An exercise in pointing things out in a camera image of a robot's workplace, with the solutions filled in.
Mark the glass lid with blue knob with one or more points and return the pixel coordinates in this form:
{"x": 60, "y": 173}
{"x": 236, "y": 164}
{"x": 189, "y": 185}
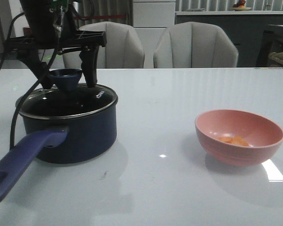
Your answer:
{"x": 68, "y": 98}

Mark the dark blue saucepan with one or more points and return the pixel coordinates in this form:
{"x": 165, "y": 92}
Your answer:
{"x": 62, "y": 141}

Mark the fruit plate on counter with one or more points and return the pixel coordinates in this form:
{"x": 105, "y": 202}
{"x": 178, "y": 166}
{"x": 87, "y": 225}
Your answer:
{"x": 240, "y": 5}

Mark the white cabinet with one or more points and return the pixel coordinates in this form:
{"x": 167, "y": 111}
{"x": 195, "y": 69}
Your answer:
{"x": 153, "y": 13}

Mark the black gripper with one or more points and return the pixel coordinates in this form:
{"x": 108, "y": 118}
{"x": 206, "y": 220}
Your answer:
{"x": 47, "y": 22}

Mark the red barrier belt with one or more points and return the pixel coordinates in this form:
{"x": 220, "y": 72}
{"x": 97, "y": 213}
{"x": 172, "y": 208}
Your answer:
{"x": 103, "y": 17}

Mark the orange ham pieces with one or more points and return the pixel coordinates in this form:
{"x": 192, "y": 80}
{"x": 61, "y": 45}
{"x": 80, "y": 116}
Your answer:
{"x": 236, "y": 140}

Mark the beige chair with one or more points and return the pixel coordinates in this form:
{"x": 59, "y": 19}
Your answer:
{"x": 195, "y": 45}
{"x": 123, "y": 48}

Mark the right beige chair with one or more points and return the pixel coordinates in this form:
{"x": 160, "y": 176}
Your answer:
{"x": 195, "y": 45}

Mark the grey counter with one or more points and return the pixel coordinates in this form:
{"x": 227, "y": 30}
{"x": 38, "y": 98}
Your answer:
{"x": 245, "y": 28}

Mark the left beige chair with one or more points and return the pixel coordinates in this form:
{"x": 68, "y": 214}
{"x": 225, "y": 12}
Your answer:
{"x": 123, "y": 48}

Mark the pink bowl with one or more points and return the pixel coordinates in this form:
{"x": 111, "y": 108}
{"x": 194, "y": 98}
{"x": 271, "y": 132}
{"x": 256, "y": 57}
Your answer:
{"x": 263, "y": 135}

